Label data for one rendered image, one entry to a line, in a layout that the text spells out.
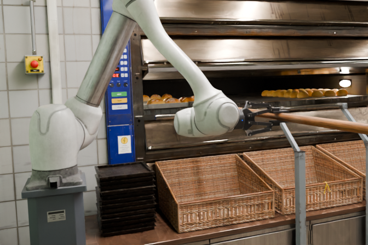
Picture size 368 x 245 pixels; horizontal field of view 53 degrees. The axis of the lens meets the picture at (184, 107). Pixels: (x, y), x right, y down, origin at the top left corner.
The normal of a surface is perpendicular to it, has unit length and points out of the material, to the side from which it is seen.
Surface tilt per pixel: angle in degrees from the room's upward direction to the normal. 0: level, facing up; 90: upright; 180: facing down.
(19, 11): 90
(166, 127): 70
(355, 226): 90
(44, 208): 90
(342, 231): 91
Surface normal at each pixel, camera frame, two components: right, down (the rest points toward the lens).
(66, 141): 0.79, -0.01
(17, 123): 0.33, 0.05
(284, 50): 0.29, -0.29
